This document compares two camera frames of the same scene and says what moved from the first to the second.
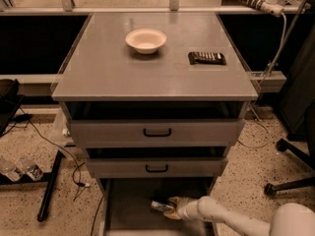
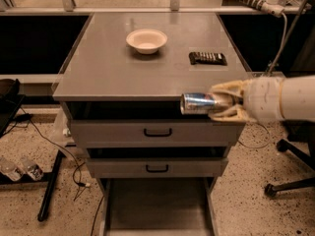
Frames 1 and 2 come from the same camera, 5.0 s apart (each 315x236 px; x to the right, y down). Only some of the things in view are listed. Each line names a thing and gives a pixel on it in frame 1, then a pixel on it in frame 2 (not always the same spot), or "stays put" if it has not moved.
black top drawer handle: x=157 y=135 stays put
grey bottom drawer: x=128 y=211 stays put
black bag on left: x=10 y=98 stays put
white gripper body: x=184 y=209 -> x=263 y=98
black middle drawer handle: x=157 y=171 stays put
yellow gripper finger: x=178 y=200 -> x=235 y=88
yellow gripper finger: x=172 y=214 -> x=236 y=113
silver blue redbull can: x=160 y=206 -> x=197 y=103
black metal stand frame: x=49 y=179 stays put
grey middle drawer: x=157 y=167 stays put
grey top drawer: x=157 y=132 stays put
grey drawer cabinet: x=157 y=99 stays put
